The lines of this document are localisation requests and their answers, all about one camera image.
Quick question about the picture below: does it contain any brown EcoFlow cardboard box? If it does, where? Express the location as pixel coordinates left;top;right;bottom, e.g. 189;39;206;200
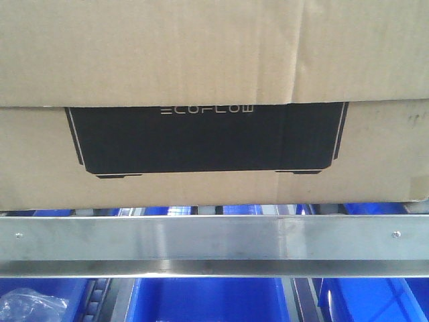
1;1;428;211

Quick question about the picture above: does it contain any blue bin lower middle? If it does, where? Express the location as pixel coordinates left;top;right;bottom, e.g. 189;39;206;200
125;278;290;321

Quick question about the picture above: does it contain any blue bin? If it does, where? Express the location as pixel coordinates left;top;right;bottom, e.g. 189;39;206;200
314;278;428;321
125;278;290;321
1;278;94;321

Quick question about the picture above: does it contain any blue bin lower right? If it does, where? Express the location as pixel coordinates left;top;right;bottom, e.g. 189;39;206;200
314;278;428;321

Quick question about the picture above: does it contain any blue bin lower left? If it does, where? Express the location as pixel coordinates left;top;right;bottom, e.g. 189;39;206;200
1;278;94;321

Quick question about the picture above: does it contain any roller track lower left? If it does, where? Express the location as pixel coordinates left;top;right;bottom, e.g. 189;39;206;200
82;278;111;321

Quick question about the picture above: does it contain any clear plastic bag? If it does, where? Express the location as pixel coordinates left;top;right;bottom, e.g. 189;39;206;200
1;288;69;321

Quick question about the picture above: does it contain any steel shelf front rail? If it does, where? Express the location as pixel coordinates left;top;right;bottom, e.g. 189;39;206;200
1;215;428;278

